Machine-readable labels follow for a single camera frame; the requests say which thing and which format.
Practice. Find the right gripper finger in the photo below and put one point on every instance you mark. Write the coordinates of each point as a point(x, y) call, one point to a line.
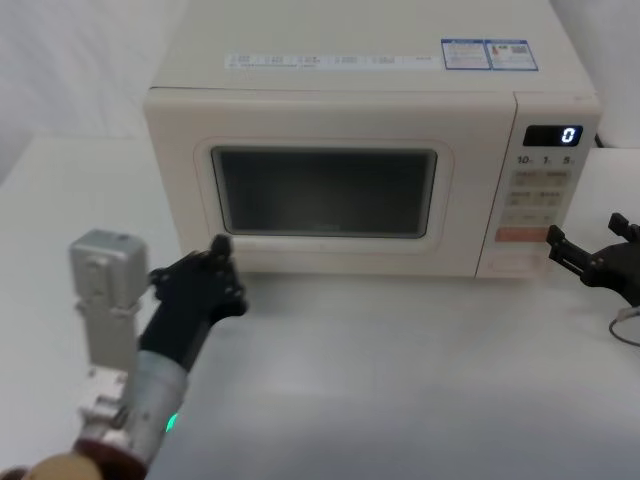
point(567, 250)
point(625, 227)

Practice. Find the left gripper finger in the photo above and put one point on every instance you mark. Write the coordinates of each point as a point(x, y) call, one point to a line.
point(232, 285)
point(187, 265)

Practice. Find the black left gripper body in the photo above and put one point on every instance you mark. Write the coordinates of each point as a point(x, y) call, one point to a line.
point(185, 315)

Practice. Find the white table cloth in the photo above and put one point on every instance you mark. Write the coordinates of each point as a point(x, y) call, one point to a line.
point(380, 380)

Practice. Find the cream microwave oven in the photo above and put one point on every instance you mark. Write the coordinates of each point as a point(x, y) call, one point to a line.
point(320, 110)

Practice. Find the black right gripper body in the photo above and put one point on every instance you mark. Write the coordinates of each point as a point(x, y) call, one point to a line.
point(615, 275)

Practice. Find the white curtain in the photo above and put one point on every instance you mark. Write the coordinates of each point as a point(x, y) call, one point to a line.
point(75, 65)

